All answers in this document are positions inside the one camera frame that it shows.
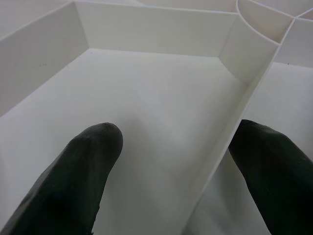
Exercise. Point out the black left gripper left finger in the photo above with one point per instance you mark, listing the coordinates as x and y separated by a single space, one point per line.
68 186

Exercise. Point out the white plastic table top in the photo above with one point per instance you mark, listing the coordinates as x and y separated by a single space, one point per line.
156 85

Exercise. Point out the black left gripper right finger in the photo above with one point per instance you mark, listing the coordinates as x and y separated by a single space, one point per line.
281 186

